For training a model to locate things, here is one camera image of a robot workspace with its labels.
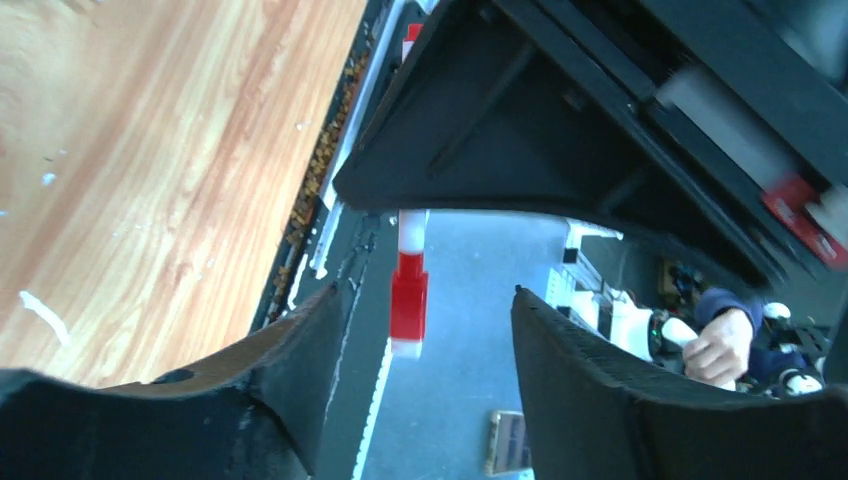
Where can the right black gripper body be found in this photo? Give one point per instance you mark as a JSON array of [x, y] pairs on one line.
[[751, 96]]

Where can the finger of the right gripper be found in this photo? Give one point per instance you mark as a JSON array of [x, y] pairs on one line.
[[497, 108]]

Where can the person in blue sleeve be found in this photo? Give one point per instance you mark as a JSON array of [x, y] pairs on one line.
[[725, 350]]

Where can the white paper scrap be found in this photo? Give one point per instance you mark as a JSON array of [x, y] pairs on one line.
[[45, 313]]

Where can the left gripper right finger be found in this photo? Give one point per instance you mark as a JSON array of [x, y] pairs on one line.
[[594, 411]]

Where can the dark red cap marker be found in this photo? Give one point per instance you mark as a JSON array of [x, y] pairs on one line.
[[409, 286]]

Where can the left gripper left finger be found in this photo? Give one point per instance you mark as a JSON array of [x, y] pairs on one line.
[[254, 409]]

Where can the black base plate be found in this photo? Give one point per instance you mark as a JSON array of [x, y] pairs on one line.
[[326, 241]]

